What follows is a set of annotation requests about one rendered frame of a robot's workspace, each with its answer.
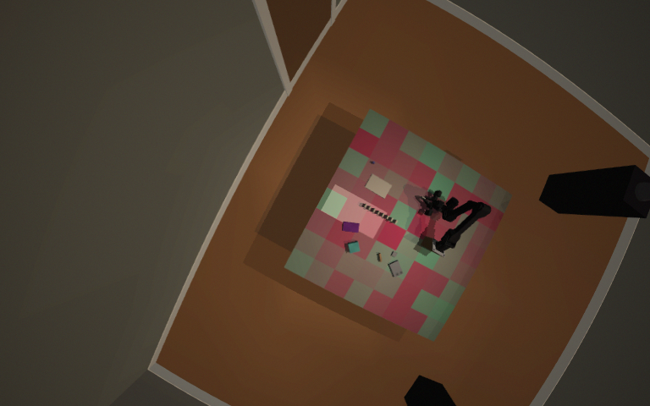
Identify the teal rectangular block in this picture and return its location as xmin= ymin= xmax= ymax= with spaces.
xmin=348 ymin=241 xmax=361 ymax=253

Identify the purple rectangular block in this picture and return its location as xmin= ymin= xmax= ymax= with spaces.
xmin=343 ymin=222 xmax=360 ymax=233

